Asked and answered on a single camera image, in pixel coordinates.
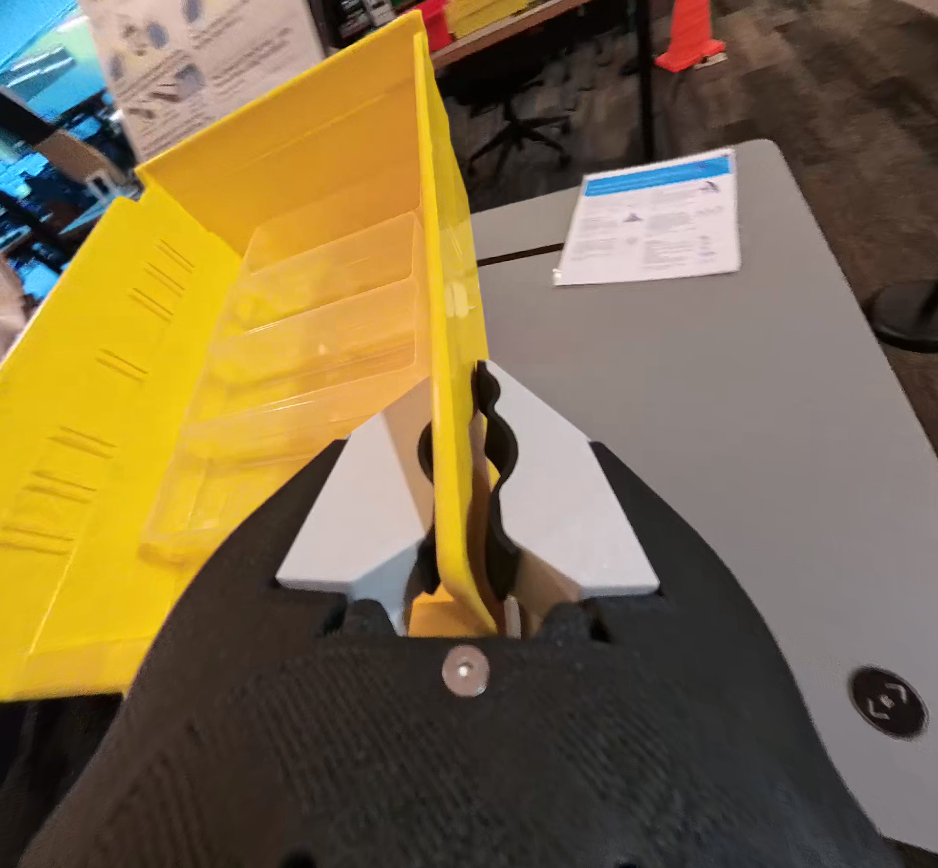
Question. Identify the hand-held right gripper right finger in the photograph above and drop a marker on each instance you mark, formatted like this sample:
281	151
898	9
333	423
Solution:
579	516

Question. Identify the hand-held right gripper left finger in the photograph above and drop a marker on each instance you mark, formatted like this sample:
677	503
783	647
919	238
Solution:
344	523

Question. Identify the clear plastic drawer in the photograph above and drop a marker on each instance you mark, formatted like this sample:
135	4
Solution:
330	245
315	340
242	472

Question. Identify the large yellow plastic bin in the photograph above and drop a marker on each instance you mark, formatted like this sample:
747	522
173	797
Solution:
95	443

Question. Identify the grey desk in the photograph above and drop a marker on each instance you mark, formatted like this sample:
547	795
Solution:
733	406

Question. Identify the black round desk button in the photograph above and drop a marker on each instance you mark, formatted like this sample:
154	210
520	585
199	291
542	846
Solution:
888	701

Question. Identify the white laminated paper sheet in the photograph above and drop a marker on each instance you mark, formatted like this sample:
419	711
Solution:
652	223

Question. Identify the black round base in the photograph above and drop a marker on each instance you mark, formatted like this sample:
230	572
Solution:
909	318

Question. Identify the person's black sweater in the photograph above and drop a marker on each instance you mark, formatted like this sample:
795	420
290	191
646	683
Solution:
44	773

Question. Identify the black swivel chair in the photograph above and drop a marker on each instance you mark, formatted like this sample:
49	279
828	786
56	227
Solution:
520	128

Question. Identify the wooden table with black legs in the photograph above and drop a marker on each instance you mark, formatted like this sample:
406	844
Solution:
646	77

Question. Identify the small red bin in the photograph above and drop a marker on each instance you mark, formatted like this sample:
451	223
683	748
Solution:
436	22

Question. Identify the orange traffic cone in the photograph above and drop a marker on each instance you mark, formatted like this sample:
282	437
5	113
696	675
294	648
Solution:
692	11

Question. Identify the white printed banner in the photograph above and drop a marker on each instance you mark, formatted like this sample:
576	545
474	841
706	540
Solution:
205	18

